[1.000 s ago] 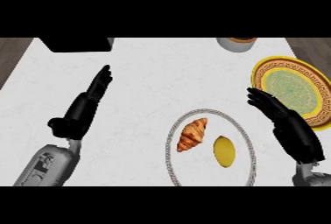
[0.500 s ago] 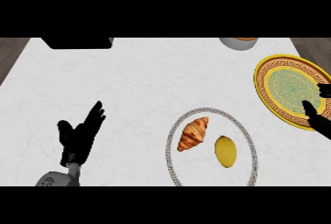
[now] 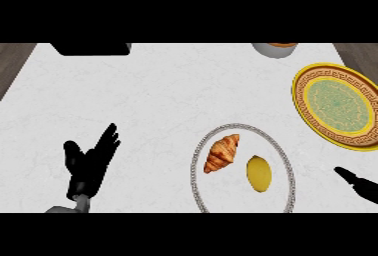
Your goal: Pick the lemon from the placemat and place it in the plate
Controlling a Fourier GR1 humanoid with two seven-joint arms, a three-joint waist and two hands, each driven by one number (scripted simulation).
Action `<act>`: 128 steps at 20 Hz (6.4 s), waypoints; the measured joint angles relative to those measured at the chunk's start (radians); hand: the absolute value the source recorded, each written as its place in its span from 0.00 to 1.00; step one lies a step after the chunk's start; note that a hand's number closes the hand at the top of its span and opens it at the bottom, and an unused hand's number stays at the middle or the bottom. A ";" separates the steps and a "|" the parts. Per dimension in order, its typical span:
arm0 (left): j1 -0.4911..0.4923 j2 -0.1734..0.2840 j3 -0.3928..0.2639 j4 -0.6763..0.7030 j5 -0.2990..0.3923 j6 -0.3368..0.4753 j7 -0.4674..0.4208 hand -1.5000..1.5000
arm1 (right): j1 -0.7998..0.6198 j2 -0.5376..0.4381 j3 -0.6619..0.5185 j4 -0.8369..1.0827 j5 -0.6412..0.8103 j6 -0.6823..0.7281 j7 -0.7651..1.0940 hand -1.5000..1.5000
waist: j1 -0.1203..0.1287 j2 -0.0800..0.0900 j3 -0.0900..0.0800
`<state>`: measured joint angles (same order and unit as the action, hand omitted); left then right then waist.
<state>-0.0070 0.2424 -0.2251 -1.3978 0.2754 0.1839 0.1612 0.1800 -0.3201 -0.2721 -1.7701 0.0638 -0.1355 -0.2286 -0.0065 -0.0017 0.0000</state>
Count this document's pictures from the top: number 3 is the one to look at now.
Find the brown croissant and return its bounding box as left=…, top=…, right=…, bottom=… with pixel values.
left=203, top=133, right=241, bottom=174

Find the grey cup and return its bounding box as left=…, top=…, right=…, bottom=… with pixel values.
left=251, top=42, right=300, bottom=60

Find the yellow lemon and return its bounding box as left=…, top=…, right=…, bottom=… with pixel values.
left=246, top=154, right=274, bottom=193

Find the black appliance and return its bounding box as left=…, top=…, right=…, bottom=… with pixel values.
left=49, top=42, right=133, bottom=57

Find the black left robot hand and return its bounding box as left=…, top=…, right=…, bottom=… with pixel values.
left=62, top=122, right=123, bottom=202

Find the yellow green patterned plate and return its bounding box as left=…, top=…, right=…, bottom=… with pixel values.
left=291, top=62, right=378, bottom=152

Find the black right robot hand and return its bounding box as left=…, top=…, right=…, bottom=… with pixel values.
left=333, top=166, right=378, bottom=205

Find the white round beaded placemat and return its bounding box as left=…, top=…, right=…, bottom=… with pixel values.
left=188, top=122, right=297, bottom=214

